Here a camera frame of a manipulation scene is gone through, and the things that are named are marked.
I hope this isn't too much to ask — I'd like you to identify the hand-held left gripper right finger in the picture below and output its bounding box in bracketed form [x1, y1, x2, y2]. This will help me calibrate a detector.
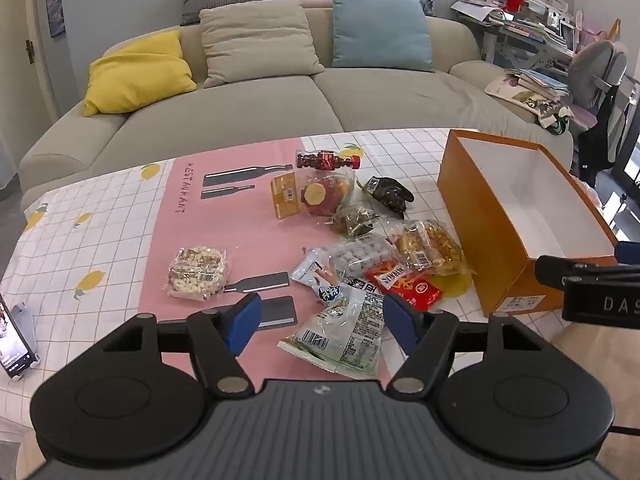
[382, 292, 548, 396]

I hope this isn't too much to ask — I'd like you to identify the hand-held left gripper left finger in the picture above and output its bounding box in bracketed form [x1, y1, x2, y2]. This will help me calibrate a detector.
[92, 292, 263, 396]

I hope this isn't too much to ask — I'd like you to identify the red snack packet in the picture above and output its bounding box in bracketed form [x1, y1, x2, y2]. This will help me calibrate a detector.
[365, 260, 445, 311]

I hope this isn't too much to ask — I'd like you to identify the white stick snack packet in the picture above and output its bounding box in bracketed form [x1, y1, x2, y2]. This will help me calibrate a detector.
[345, 274, 383, 296]

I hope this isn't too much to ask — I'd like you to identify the large white snack bag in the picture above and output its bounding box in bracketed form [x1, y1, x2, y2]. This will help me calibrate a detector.
[277, 287, 396, 380]

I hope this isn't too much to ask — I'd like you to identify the rice cracker pack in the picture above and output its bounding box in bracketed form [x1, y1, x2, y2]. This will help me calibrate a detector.
[161, 246, 231, 302]

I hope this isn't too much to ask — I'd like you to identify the clear tray of white candies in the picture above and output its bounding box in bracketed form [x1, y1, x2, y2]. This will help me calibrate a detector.
[327, 236, 397, 281]

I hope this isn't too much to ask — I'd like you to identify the golden pastry snack pack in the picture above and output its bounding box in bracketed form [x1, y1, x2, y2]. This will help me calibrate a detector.
[387, 219, 471, 277]

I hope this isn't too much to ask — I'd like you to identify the white and blue snack packet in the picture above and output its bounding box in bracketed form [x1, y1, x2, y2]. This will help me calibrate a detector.
[290, 249, 351, 306]

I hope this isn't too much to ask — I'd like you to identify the orange cardboard box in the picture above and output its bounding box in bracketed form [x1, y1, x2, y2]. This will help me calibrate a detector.
[437, 129, 621, 317]

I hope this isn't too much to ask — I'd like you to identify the dark green snack packet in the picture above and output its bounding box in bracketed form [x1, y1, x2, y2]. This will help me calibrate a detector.
[330, 205, 383, 237]

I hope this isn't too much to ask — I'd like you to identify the small orange snack box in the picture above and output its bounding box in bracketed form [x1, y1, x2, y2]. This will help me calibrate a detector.
[270, 171, 301, 220]

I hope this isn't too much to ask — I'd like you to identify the clear fruit jelly pack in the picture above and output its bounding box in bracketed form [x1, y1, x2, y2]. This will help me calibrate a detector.
[299, 170, 356, 217]

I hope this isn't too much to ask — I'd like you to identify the black hanging cloth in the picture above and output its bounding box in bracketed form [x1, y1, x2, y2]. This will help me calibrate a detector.
[577, 80, 637, 188]

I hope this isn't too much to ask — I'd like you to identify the black glossy snack packet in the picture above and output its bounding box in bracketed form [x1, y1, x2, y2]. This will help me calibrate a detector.
[359, 176, 415, 220]

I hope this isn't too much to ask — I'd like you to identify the green and white bag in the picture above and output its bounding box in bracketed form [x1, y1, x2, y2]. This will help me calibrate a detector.
[539, 107, 574, 137]

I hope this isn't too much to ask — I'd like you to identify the red bead candy bottle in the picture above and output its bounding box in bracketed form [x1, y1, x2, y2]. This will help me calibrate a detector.
[295, 149, 362, 172]

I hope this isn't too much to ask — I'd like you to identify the pink and white printed tablecloth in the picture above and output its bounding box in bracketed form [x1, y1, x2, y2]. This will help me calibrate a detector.
[0, 129, 621, 441]

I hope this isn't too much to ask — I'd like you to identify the grey office chair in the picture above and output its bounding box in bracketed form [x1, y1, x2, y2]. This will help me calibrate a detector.
[567, 40, 631, 127]

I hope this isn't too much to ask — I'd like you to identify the stack of magazines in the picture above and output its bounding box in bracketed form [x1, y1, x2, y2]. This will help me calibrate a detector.
[485, 67, 573, 113]

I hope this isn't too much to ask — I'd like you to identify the beige fabric sofa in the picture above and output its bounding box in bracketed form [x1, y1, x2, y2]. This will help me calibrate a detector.
[19, 0, 575, 211]

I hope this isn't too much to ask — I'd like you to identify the white desk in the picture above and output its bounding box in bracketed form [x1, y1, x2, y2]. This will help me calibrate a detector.
[479, 22, 583, 72]

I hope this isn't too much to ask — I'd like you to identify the smartphone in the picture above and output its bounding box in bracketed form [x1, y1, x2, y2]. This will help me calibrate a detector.
[0, 292, 40, 373]

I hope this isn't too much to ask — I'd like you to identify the cluttered desk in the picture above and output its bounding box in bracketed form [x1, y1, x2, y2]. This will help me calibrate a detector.
[450, 0, 587, 52]

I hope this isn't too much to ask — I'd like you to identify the yellow pillow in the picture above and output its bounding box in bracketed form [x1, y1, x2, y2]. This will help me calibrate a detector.
[82, 30, 197, 117]

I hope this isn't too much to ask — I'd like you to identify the beige pillow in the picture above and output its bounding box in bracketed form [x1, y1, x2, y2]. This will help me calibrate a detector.
[199, 0, 326, 89]

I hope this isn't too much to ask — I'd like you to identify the light blue pillow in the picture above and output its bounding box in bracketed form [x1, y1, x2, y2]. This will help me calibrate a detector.
[330, 0, 436, 73]

